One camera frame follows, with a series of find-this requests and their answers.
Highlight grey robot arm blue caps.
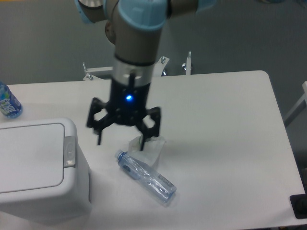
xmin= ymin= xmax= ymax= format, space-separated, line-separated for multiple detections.
xmin=75 ymin=0 xmax=215 ymax=141

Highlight white metal base frame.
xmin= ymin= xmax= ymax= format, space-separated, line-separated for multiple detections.
xmin=83 ymin=51 xmax=193 ymax=81

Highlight black clamp at table edge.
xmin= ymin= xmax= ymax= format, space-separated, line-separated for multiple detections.
xmin=290 ymin=194 xmax=307 ymax=219

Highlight white push-lid trash can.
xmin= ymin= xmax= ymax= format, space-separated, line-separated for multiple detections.
xmin=0 ymin=118 xmax=92 ymax=222

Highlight white frame at right edge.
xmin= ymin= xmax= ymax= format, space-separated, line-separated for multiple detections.
xmin=283 ymin=81 xmax=307 ymax=127

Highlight crushed clear plastic bottle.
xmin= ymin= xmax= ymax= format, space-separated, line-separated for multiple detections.
xmin=115 ymin=150 xmax=177 ymax=207

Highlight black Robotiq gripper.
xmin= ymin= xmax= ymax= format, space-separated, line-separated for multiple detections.
xmin=86 ymin=78 xmax=162 ymax=151

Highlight blue labelled water bottle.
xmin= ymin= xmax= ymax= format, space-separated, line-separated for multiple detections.
xmin=0 ymin=82 xmax=23 ymax=119

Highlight crumpled white plastic wrapper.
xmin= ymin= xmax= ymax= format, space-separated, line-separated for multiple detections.
xmin=128 ymin=136 xmax=166 ymax=167

